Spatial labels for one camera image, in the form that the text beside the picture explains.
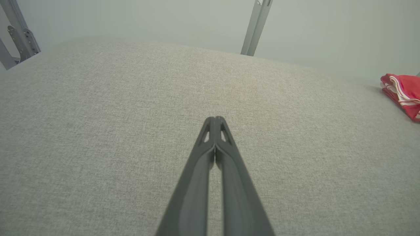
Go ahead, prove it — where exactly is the grey fabric sofa cushion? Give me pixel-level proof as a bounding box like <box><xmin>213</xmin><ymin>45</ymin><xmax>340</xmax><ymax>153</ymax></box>
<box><xmin>0</xmin><ymin>36</ymin><xmax>420</xmax><ymax>236</ymax></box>

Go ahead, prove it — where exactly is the red jersey with white sleeves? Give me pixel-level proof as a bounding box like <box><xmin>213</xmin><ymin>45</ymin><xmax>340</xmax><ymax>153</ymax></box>
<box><xmin>381</xmin><ymin>73</ymin><xmax>420</xmax><ymax>107</ymax></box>

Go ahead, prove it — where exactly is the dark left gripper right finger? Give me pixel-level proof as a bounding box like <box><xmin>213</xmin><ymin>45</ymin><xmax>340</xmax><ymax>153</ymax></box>
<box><xmin>216</xmin><ymin>116</ymin><xmax>275</xmax><ymax>236</ymax></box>

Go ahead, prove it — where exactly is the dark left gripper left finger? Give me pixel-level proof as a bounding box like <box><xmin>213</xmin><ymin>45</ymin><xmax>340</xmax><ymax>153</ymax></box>
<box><xmin>155</xmin><ymin>116</ymin><xmax>216</xmax><ymax>236</ymax></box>

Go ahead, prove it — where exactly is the red and white shirt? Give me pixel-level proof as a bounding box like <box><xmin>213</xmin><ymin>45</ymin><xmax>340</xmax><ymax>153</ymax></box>
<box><xmin>382</xmin><ymin>87</ymin><xmax>420</xmax><ymax>122</ymax></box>

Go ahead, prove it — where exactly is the plain grey metal post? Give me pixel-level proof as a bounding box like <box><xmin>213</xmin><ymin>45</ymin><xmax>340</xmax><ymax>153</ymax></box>
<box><xmin>241</xmin><ymin>0</ymin><xmax>273</xmax><ymax>57</ymax></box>

